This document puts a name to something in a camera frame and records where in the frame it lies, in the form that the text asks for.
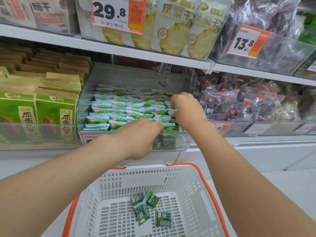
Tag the white shopping basket orange rim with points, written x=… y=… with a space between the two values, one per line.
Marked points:
x=192 y=194

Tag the pile of red-marked dark snacks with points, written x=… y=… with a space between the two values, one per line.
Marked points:
x=246 y=98

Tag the small green snack packet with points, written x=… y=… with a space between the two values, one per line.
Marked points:
x=137 y=198
x=152 y=199
x=141 y=213
x=164 y=219

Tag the row of green paper bags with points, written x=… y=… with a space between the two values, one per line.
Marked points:
x=37 y=96

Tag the large orange white price tag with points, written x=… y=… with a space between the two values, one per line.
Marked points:
x=111 y=12

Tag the rows of green snack sachets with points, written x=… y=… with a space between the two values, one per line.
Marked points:
x=118 y=109

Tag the person's left hand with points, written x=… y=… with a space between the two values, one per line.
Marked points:
x=137 y=139

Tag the person's left forearm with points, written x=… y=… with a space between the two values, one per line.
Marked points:
x=56 y=185

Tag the person's left fingers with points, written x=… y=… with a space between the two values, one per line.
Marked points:
x=155 y=139

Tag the white shelf board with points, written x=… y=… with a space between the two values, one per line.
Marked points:
x=259 y=74
x=74 y=44
x=259 y=145

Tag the small orange white price tag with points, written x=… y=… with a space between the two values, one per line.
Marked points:
x=86 y=137
x=222 y=127

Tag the person's right hand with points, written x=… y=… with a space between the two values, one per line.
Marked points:
x=188 y=109

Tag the pile of dark clear bags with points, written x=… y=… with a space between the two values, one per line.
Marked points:
x=266 y=12

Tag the bright green snack bags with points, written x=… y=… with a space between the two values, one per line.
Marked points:
x=308 y=29

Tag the small white price label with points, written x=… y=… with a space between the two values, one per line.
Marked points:
x=305 y=128
x=254 y=128

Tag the person's right forearm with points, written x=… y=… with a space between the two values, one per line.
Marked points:
x=237 y=185

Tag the person's right fingers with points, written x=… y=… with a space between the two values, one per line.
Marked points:
x=174 y=102

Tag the clear plastic display bin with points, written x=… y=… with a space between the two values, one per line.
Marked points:
x=128 y=74
x=71 y=22
x=284 y=56
x=85 y=27
x=37 y=135
x=271 y=128

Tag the dried pineapple snack bag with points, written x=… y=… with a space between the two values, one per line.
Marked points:
x=109 y=36
x=172 y=29
x=145 y=39
x=209 y=34

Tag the dried strawberry snack bag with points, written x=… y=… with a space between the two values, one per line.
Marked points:
x=50 y=12
x=14 y=8

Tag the slotted metal shelf upright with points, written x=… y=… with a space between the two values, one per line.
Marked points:
x=167 y=74

